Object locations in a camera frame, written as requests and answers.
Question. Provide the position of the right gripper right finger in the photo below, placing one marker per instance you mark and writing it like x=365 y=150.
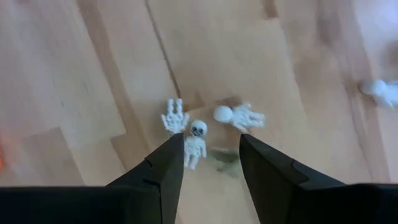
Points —
x=280 y=199

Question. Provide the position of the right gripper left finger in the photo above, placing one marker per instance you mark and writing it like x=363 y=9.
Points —
x=149 y=199

